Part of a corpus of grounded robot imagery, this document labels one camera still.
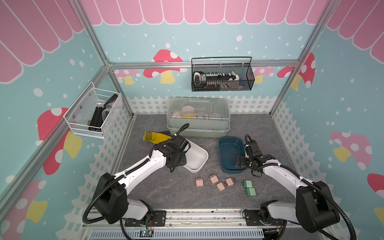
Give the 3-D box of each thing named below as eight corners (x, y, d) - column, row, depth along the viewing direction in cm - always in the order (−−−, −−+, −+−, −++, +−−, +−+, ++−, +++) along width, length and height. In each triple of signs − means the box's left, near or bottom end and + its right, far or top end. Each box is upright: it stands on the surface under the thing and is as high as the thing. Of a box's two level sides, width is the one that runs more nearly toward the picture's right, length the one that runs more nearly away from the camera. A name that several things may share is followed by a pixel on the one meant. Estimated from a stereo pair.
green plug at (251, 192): (247, 196, 83) (248, 194, 81) (245, 189, 85) (247, 187, 83) (254, 196, 83) (256, 194, 81) (253, 189, 85) (254, 187, 83)
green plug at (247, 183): (244, 188, 85) (245, 186, 84) (242, 181, 88) (243, 179, 86) (252, 188, 85) (253, 186, 84) (250, 181, 88) (251, 179, 86)
